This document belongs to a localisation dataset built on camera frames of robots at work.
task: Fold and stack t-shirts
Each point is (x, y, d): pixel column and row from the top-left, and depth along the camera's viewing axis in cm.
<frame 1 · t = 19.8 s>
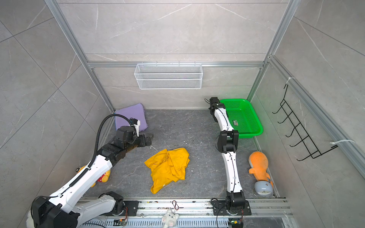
left hand: (147, 133, 79), fingers open
right hand: (226, 116, 107), fingers open
green plastic basket: (242, 118, 117), on the table
yellow t-shirt: (168, 166, 85), point 5 cm above the table
folded purple t-shirt: (136, 111, 121), on the table
orange plush toy: (259, 162, 84), point 8 cm above the table
grey round plush head: (263, 188, 75), point 8 cm above the table

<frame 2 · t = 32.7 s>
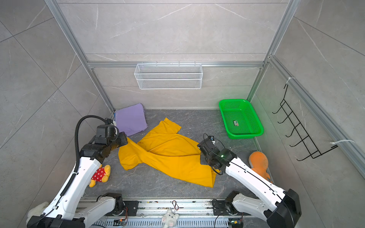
left hand: (124, 134, 77), fingers closed
right hand: (206, 157, 79), fingers closed
yellow t-shirt: (165, 149, 98), on the table
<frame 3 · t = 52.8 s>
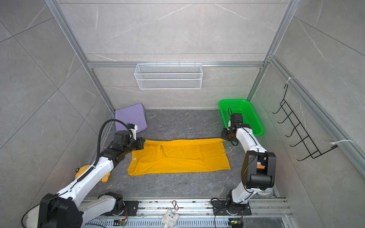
left hand: (146, 137, 83), fingers closed
right hand: (226, 136, 92), fingers closed
yellow t-shirt: (165, 156, 94), on the table
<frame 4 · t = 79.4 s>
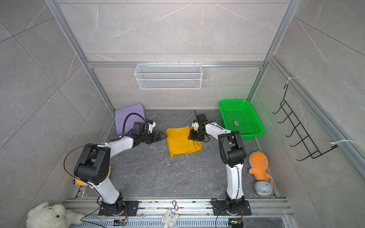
left hand: (164, 135, 93), fingers open
right hand: (191, 138, 100), fingers open
yellow t-shirt: (178, 142, 100), point 2 cm above the table
